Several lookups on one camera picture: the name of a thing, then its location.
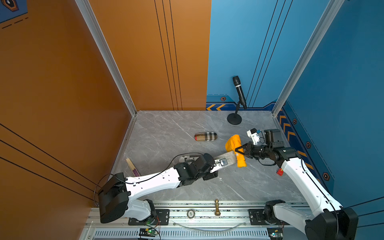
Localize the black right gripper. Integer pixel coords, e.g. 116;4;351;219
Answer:
235;141;273;160

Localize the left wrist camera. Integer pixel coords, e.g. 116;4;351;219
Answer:
210;158;228;173

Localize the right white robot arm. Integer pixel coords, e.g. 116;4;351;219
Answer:
235;142;359;240

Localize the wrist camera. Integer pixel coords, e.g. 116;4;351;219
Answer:
210;158;228;173
246;128;282;146

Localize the plaid eyeglass pouch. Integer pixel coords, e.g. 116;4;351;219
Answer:
194;132;218;142

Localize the left green circuit board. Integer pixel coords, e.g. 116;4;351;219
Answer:
138;228;160;240

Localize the aluminium corner post left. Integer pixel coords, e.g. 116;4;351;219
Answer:
75;0;137;117

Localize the wooden folding fan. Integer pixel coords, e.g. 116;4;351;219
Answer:
126;158;140;177

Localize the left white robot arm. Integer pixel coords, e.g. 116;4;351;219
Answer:
98;154;228;224

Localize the yellow microfibre cloth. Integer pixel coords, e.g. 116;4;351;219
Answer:
225;135;247;168

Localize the black microphone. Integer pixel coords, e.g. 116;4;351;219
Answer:
233;76;247;110

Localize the aluminium corner post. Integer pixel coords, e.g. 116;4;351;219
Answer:
75;0;137;117
272;0;345;117

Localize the aluminium corner post right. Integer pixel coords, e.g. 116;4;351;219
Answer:
272;0;345;117

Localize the red small toy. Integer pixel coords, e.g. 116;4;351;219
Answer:
277;168;284;176

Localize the green circuit board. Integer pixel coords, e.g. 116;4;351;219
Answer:
138;228;160;240
267;228;284;240

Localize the black microphone stand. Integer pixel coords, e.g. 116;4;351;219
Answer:
227;102;242;125

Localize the right green circuit board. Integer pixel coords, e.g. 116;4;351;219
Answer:
267;228;284;240

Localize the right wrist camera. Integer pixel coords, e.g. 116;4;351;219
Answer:
246;128;282;146

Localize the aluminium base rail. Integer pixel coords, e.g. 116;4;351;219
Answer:
80;200;307;240

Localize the grey eyeglass case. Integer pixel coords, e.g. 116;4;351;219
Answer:
214;151;237;168

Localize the brass chess piece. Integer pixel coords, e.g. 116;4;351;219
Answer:
215;199;221;216

